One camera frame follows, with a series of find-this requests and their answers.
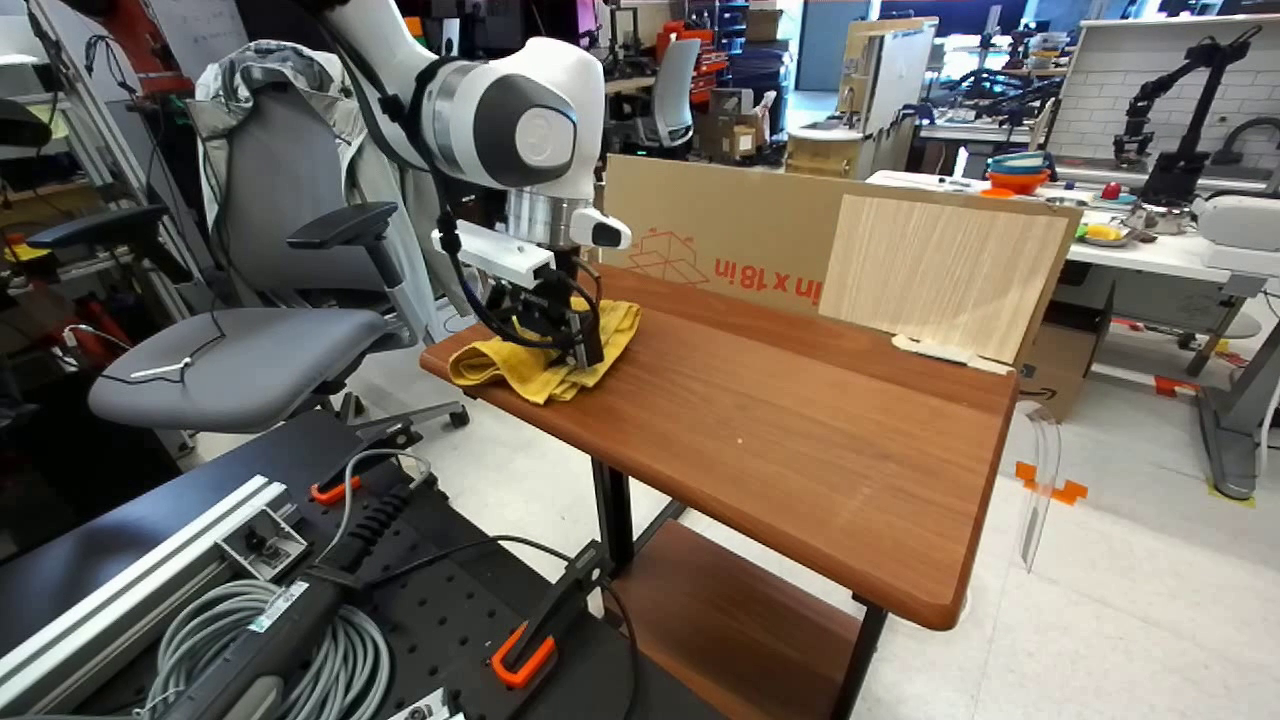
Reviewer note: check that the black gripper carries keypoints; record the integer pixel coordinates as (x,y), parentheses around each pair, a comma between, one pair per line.
(519,304)

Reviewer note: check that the yellow cloth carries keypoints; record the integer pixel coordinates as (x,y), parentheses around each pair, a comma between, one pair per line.
(532,378)

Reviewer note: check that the black background robot arm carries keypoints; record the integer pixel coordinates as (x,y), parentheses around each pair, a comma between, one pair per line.
(1182,166)

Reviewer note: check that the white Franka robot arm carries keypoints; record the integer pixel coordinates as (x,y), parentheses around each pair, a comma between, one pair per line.
(512,126)

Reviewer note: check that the black table leg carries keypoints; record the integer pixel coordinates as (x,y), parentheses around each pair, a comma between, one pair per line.
(856,664)
(613,521)

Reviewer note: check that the brown cardboard box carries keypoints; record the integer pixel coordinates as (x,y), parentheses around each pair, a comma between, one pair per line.
(732,223)

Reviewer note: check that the white background office chair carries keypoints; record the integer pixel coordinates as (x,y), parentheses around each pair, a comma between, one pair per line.
(675,92)

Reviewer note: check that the small orange clamp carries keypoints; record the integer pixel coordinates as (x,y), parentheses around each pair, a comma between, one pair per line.
(334,490)

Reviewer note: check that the large orange black clamp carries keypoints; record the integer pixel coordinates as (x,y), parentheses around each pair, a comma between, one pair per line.
(525,653)

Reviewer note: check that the grey office chair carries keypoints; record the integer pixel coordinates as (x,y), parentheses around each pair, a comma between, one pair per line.
(242,364)

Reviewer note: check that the wooden table lower shelf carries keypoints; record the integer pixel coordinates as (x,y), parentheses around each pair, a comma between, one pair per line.
(732,625)

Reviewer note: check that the light wood panel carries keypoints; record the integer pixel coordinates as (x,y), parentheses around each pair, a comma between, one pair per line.
(946,266)

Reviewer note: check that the grey jacket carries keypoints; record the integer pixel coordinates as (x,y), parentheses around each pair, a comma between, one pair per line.
(267,73)

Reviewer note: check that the white tall box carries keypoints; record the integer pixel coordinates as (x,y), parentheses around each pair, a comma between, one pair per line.
(887,73)

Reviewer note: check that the orange teal round object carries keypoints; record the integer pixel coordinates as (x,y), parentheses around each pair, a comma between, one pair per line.
(1017,169)

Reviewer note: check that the white pegboard panel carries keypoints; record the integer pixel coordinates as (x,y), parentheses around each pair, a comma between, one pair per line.
(1092,92)

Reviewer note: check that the white grey desk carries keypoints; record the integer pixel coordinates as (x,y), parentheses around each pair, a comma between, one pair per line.
(1163,258)

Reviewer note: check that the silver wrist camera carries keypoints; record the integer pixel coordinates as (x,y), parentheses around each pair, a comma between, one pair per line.
(494,249)

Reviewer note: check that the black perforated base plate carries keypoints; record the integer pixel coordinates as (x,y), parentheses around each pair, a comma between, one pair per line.
(427,603)

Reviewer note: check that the aluminium rail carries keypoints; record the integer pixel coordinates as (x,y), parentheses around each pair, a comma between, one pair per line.
(133,580)

